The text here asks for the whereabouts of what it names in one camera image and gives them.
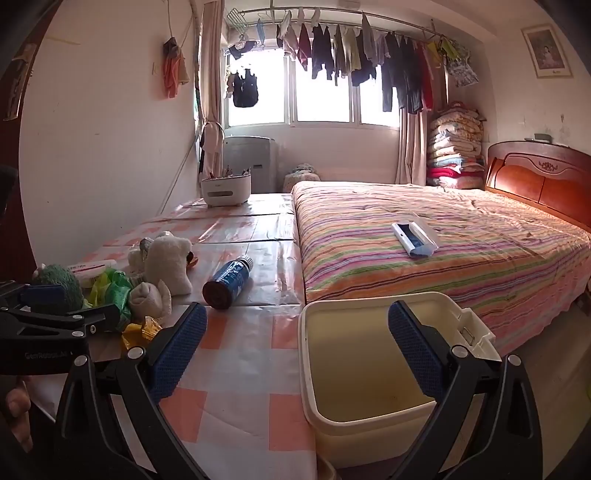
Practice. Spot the wooden bed headboard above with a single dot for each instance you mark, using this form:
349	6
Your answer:
540	180

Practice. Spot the white and blue lint brush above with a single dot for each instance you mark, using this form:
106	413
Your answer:
415	237

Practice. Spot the yellow crinkled wrapper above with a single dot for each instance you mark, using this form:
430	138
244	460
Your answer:
138	334

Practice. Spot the orange checkered tablecloth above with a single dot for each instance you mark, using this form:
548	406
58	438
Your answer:
240	350

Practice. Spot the green fuzzy ball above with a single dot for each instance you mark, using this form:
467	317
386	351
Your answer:
60	277

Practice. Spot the cream plastic bin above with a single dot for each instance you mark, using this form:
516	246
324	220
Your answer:
360	369

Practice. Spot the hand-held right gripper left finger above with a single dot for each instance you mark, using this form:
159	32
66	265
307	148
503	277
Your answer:
180	350

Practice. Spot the white plush toy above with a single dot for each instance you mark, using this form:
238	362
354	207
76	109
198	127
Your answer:
168	263

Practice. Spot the black hanging vest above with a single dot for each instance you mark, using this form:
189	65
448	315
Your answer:
244	87

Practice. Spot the row of hanging clothes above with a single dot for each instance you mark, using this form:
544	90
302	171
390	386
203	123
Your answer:
397	60

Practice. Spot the beige curtain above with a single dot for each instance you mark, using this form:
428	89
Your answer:
412	147
212	69

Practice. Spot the bed with striped sheet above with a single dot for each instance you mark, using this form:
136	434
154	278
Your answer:
369	240

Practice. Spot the white lace sock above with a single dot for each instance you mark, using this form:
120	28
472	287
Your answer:
147	299

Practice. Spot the stack of folded quilts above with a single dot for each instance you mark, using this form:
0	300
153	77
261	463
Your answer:
455	147

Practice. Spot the orange cloth on wall hook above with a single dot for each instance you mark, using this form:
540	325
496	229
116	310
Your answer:
174	69

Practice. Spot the white hanging cloth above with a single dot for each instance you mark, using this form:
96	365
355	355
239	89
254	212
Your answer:
211	141

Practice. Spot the metal clothes rod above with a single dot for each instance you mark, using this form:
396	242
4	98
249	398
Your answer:
351	16

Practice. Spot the green plastic bag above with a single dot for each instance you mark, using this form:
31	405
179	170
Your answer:
111	288

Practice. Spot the framed wall picture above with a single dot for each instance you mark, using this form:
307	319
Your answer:
547	50

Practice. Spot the orange peel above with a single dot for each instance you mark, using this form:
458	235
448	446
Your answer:
193	261

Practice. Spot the blue bottle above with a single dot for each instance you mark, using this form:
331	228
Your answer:
228	281

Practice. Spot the white desk organizer with pens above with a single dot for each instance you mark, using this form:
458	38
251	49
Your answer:
226	191

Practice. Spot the person's left hand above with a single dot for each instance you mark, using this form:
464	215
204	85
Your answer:
18	408

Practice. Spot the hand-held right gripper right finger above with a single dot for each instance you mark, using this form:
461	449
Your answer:
415	355

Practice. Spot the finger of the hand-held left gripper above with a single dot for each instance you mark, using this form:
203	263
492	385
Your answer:
44	298
99	318

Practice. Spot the white standing air conditioner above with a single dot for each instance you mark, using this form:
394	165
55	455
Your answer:
254	161

